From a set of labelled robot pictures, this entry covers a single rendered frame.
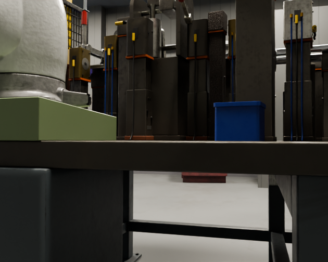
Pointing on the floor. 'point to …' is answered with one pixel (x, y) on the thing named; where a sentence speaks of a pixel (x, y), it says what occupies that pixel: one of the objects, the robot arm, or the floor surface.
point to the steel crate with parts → (203, 177)
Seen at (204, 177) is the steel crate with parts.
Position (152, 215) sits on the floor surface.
